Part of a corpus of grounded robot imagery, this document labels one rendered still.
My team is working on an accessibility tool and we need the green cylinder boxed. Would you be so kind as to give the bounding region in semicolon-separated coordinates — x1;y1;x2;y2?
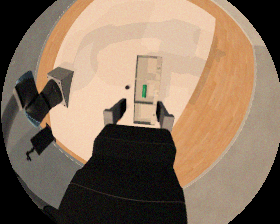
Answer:
142;85;147;98

